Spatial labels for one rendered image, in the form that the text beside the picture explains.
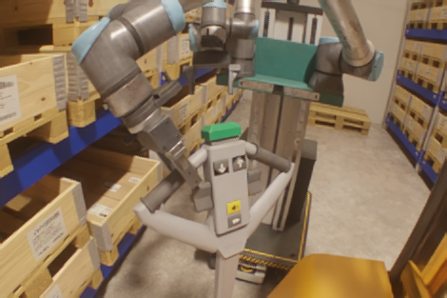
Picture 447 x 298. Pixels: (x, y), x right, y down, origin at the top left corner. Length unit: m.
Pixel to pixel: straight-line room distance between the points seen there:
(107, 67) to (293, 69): 1.21
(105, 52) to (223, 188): 0.37
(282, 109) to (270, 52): 0.36
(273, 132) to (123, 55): 1.37
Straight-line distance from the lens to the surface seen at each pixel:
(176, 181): 0.58
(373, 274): 1.14
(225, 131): 0.61
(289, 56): 1.57
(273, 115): 1.73
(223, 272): 0.77
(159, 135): 0.50
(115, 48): 0.50
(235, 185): 0.64
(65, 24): 1.29
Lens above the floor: 1.65
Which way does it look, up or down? 25 degrees down
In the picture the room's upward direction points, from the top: 5 degrees clockwise
